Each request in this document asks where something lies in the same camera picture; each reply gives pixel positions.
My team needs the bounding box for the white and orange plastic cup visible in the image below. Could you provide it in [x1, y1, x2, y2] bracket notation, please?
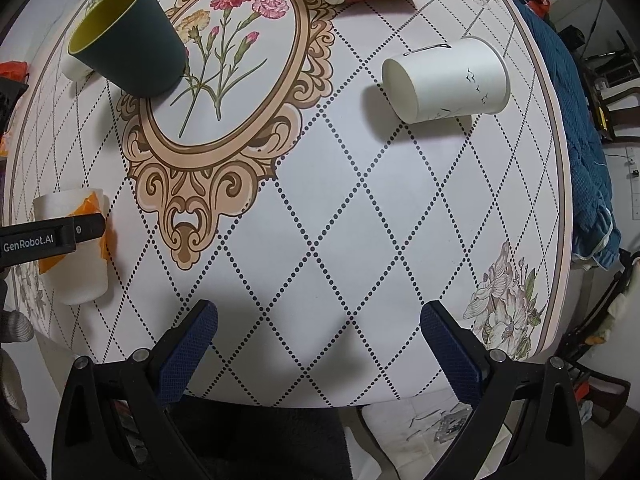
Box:
[34, 188, 108, 306]

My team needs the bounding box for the floral patterned tablecloth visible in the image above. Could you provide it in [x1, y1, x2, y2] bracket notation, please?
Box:
[1, 0, 570, 408]

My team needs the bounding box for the small white paper cup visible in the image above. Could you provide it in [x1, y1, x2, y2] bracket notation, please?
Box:
[60, 51, 93, 82]

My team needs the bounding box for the dark green cup yellow inside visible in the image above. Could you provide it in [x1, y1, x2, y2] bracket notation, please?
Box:
[67, 0, 186, 98]

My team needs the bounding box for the red plastic bag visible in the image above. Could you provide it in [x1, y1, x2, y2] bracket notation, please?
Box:
[0, 61, 28, 82]

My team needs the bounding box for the blue quilted blanket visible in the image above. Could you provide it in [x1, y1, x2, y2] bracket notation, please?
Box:
[513, 0, 622, 270]

